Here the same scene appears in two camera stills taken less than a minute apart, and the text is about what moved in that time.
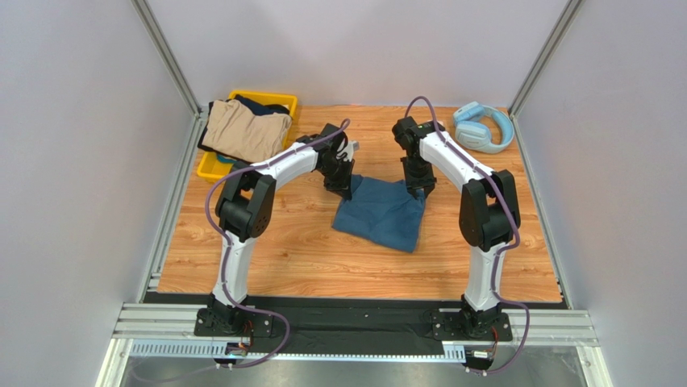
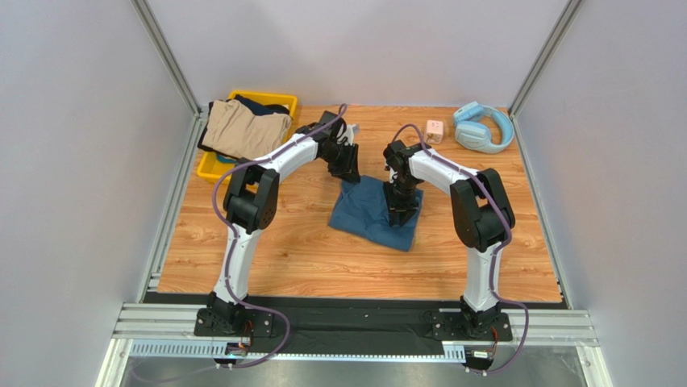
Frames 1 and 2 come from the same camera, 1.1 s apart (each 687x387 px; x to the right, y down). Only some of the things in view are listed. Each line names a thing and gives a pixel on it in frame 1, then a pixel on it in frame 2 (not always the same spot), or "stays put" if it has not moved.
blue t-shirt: x=383 y=211 stays put
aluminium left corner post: x=167 y=54 stays put
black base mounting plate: x=347 y=320 stays put
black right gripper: x=419 y=181 → x=401 y=199
